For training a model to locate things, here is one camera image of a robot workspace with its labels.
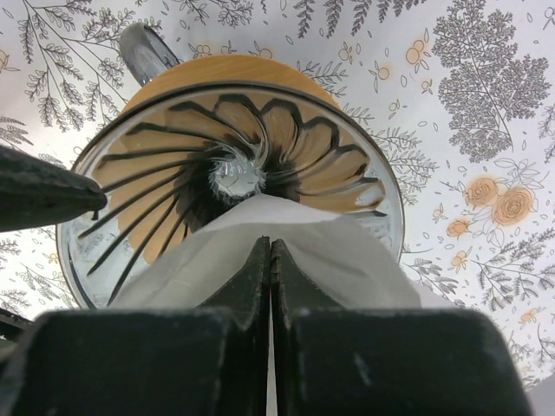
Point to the clear ribbed glass dripper cone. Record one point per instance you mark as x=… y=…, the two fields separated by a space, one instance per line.
x=174 y=163

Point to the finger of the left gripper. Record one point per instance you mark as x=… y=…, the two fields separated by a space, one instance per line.
x=35 y=193

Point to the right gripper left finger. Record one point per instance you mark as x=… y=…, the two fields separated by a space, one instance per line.
x=212 y=360

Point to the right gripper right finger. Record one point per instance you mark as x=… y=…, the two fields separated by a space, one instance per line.
x=330 y=360

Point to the cream paper coffee filter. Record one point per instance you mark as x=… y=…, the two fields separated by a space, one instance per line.
x=341 y=258

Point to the floral patterned table mat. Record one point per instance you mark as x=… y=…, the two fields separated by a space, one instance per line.
x=458 y=94

